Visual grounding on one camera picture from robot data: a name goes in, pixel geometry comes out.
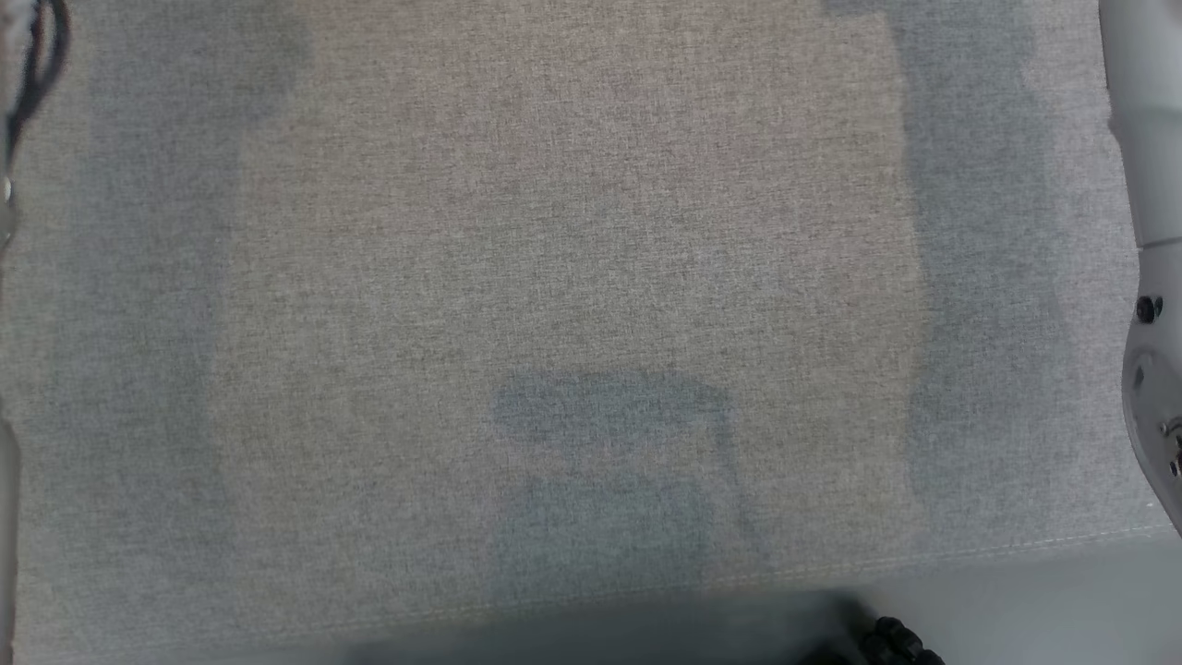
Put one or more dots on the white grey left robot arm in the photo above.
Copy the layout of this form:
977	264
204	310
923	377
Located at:
5	217

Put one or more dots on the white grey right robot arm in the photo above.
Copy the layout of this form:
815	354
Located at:
1154	139

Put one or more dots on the black robot torso conduit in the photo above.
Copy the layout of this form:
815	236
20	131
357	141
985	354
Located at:
896	642

